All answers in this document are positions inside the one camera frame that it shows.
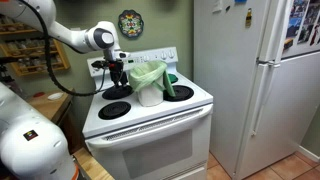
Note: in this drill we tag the dark oval fridge mark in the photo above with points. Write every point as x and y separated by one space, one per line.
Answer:
227 8

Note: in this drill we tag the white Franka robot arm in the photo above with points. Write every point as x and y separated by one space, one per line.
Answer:
66 31

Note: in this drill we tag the green bin lid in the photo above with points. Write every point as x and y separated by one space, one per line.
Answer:
169 87

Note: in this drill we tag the black coil burner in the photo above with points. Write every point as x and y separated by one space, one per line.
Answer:
110 94
114 110
183 92

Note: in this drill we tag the white stove knob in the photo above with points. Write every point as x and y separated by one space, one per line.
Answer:
163 55
171 53

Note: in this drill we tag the pale green bin liner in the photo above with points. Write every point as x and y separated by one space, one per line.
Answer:
143 75

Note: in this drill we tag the blue fridge magnet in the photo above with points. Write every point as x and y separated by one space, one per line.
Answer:
240 1

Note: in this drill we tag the wooden spice rack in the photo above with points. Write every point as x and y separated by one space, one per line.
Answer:
30 53

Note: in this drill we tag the small white dish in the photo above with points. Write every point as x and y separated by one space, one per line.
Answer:
55 96

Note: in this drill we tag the small red item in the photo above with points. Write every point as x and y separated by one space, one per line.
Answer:
38 94

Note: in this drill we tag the wooden kitchen counter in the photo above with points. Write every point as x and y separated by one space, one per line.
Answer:
50 108

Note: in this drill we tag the white paper fridge label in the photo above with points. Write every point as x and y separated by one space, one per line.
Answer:
217 6

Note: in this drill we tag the white refrigerator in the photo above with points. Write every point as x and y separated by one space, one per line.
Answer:
230 83

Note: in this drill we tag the white bin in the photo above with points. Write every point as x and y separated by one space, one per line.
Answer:
150 98

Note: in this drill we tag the white electric stove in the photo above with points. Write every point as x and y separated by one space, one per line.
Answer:
150 153

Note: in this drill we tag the fridge door photo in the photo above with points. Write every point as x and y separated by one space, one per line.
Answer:
294 26
299 8
312 14
305 34

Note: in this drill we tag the colourful decorative wall plate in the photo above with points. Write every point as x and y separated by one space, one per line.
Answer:
130 23

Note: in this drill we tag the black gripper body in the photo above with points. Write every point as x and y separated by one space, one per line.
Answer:
118 70

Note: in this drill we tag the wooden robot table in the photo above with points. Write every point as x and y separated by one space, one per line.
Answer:
93 166

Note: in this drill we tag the yellow and black fridge magnet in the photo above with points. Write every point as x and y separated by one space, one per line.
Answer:
248 18

